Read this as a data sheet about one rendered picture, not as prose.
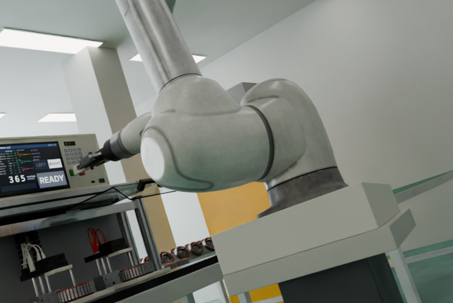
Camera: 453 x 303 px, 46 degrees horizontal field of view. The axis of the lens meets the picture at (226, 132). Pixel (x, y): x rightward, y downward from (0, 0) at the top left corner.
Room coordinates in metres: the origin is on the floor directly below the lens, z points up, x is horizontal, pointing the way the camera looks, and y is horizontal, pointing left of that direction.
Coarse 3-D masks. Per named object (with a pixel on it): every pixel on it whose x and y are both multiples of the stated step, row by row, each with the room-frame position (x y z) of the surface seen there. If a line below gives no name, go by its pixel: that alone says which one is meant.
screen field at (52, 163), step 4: (44, 160) 1.68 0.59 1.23; (48, 160) 1.69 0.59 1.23; (52, 160) 1.71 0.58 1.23; (56, 160) 1.72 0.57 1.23; (60, 160) 1.73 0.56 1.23; (36, 164) 1.65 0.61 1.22; (40, 164) 1.67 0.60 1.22; (44, 164) 1.68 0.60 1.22; (48, 164) 1.69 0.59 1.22; (52, 164) 1.70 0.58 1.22; (56, 164) 1.71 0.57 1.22; (60, 164) 1.73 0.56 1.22; (36, 168) 1.65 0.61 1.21; (40, 168) 1.66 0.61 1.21; (44, 168) 1.68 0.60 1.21; (48, 168) 1.69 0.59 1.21
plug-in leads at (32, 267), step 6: (30, 246) 1.60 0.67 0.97; (24, 252) 1.60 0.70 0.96; (36, 252) 1.62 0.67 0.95; (42, 252) 1.60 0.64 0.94; (24, 258) 1.60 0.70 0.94; (30, 258) 1.56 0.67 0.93; (36, 258) 1.61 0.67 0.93; (42, 258) 1.60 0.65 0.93; (24, 264) 1.60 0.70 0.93; (30, 264) 1.56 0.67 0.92; (24, 270) 1.59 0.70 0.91; (30, 270) 1.59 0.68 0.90
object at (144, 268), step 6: (144, 264) 1.68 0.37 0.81; (150, 264) 1.70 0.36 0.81; (126, 270) 1.67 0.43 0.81; (132, 270) 1.67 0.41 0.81; (138, 270) 1.67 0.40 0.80; (144, 270) 1.68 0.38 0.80; (150, 270) 1.69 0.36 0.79; (120, 276) 1.69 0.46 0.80; (126, 276) 1.67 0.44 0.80; (132, 276) 1.66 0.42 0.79; (138, 276) 1.67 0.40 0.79
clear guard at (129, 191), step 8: (128, 184) 1.64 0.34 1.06; (136, 184) 1.66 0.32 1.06; (152, 184) 1.71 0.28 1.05; (104, 192) 1.62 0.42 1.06; (112, 192) 1.67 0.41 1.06; (120, 192) 1.58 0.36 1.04; (128, 192) 1.59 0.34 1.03; (136, 192) 1.61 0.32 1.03; (144, 192) 1.63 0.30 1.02; (152, 192) 1.65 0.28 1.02; (160, 192) 1.67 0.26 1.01; (168, 192) 1.70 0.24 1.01; (88, 200) 1.67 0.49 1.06; (96, 200) 1.73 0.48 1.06; (104, 200) 1.79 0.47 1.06; (112, 200) 1.86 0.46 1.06; (72, 208) 1.72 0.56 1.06; (80, 208) 1.78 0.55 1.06
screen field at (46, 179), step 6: (36, 174) 1.65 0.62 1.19; (42, 174) 1.66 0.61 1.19; (48, 174) 1.68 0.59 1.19; (54, 174) 1.70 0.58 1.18; (60, 174) 1.72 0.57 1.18; (42, 180) 1.66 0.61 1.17; (48, 180) 1.68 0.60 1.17; (54, 180) 1.69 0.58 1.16; (60, 180) 1.71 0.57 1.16; (42, 186) 1.65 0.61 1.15; (48, 186) 1.67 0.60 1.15
